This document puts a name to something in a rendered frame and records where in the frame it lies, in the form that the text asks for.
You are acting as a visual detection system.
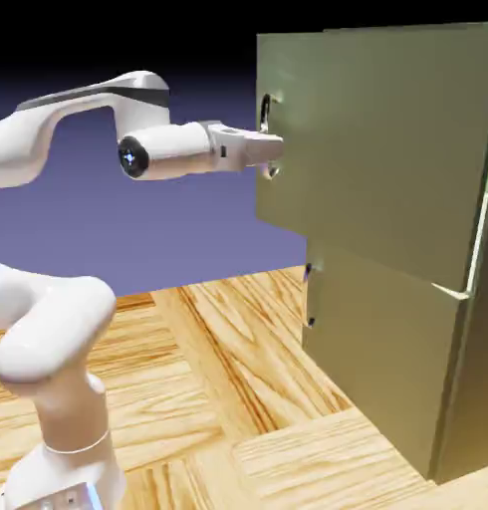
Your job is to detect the curved dark metal handle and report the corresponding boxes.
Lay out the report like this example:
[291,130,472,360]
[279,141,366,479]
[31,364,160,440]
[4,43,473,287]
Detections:
[258,92,284,181]

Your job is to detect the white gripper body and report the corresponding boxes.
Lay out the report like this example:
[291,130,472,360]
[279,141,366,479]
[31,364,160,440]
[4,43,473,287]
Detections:
[242,129,285,168]

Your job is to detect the olive green large cabinet door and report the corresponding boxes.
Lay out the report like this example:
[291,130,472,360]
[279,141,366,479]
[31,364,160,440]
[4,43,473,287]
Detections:
[254,22,488,301]

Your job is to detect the olive green small cabinet door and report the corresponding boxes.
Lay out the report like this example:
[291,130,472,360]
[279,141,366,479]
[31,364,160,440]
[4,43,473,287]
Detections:
[302,237,467,480]

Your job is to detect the small dark door handle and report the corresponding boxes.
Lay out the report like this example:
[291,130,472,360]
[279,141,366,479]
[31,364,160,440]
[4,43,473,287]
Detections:
[302,262,319,330]

